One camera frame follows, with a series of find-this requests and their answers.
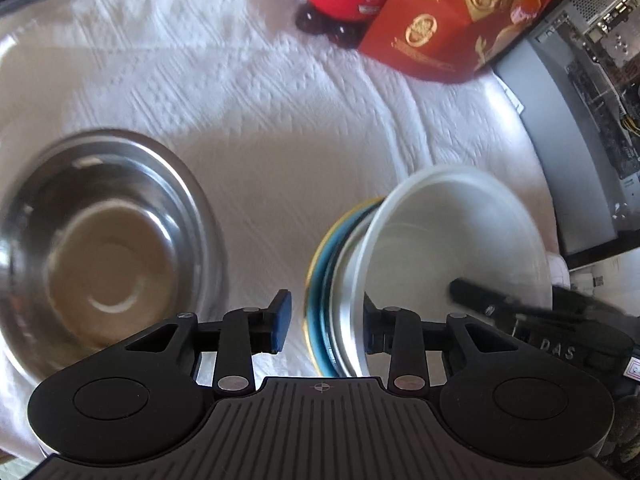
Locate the blue plate with yellow rim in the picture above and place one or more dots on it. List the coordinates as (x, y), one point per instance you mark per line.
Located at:
(314, 260)

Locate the stainless steel bowl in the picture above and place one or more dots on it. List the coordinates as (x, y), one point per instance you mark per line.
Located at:
(100, 260)

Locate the glass-sided computer case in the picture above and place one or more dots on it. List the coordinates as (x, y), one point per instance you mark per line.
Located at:
(590, 110)

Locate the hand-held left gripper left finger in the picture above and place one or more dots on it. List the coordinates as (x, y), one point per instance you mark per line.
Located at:
(281, 320)

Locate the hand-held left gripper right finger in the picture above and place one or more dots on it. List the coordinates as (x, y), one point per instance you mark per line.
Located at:
(407, 340)

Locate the red snack bag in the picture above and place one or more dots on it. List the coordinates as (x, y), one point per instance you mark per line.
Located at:
(440, 25)

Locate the small white bowl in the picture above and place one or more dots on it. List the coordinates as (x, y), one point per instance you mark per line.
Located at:
(440, 240)

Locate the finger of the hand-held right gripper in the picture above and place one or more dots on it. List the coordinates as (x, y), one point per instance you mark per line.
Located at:
(495, 300)

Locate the white textured tablecloth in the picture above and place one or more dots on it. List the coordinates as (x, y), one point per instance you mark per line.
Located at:
(250, 110)

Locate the blue bowl white inside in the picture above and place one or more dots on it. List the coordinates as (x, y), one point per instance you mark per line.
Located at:
(345, 310)

